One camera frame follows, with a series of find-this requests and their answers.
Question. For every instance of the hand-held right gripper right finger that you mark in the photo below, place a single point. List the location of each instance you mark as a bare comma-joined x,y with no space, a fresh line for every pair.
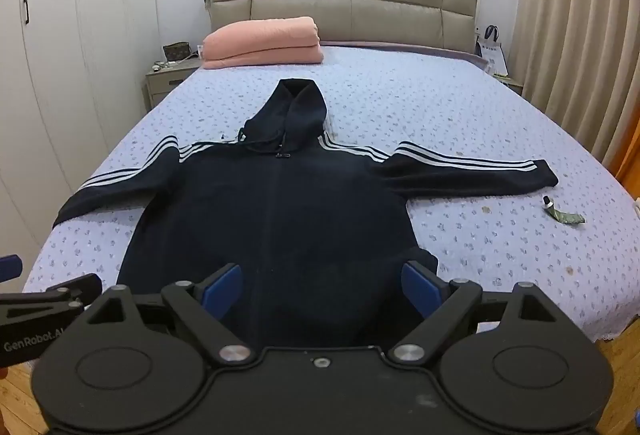
421,289

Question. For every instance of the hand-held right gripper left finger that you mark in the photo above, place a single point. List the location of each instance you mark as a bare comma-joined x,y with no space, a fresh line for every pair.
224,291

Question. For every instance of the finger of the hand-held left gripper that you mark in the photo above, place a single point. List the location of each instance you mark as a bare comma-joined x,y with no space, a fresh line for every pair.
75,290
10,268

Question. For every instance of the dark navy striped hoodie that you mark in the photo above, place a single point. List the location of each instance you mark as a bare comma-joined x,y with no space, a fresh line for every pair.
280,215

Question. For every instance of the crumpled green tube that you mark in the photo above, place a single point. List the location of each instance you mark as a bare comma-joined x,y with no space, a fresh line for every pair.
565,215

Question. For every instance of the bed with blue patterned sheet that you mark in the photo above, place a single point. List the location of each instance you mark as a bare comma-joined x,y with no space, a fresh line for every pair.
475,130

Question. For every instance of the grey bedside nightstand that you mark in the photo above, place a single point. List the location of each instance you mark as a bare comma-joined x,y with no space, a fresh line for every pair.
510,85
167,82

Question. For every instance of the white wardrobe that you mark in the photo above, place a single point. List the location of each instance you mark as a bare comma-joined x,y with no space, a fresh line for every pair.
75,40

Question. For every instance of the white paper shopping bag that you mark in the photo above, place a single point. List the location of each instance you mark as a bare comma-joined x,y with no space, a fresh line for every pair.
491,52

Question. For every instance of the beige padded headboard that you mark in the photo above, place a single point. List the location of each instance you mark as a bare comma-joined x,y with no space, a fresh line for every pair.
350,5

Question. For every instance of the beige curtain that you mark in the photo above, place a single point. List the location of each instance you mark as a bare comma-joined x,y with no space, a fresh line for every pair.
580,25

